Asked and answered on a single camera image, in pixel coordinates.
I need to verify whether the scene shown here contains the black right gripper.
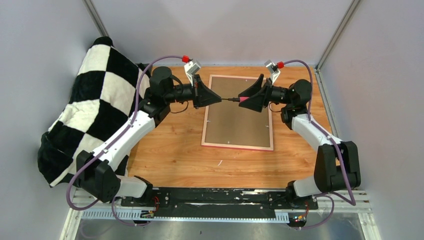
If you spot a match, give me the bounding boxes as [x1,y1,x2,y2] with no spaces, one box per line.
[238,74,293,114]

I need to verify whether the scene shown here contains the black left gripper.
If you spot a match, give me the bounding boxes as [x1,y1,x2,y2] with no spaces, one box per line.
[164,75,221,110]

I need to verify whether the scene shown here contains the pink handled screwdriver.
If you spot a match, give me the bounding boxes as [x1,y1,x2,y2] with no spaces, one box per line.
[222,96,249,103]

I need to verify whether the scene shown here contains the pink picture frame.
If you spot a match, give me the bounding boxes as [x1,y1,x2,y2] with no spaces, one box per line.
[201,74,275,152]

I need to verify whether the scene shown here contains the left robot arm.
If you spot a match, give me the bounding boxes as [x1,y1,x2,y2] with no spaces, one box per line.
[76,66,222,207]

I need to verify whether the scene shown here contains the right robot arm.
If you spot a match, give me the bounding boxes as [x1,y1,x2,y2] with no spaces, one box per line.
[237,74,361,209]

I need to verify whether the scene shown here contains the black white checkered pillow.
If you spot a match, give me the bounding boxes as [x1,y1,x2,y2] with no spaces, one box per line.
[37,36,151,187]

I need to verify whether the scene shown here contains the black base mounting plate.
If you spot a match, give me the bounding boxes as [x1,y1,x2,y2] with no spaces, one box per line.
[121,187,318,219]

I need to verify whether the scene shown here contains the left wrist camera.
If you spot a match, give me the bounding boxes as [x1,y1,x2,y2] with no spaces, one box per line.
[184,59,202,86]

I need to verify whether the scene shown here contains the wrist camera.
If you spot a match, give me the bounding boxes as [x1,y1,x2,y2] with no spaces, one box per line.
[264,60,284,84]
[184,59,202,86]

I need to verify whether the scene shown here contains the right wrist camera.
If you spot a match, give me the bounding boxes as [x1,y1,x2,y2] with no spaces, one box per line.
[264,60,284,84]

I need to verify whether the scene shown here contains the brown frame backing board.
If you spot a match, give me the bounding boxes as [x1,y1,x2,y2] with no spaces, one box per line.
[204,76,271,148]

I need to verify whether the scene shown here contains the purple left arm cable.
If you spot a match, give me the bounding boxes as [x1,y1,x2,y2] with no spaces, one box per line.
[67,54,186,228]

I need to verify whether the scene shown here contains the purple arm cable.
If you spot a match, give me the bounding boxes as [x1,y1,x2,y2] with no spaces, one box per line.
[281,59,357,231]
[67,54,186,228]

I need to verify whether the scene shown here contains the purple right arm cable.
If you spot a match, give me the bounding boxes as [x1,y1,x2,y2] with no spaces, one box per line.
[281,59,357,231]

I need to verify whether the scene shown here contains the white slotted cable duct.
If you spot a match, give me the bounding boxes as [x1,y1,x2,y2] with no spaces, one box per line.
[79,207,291,223]

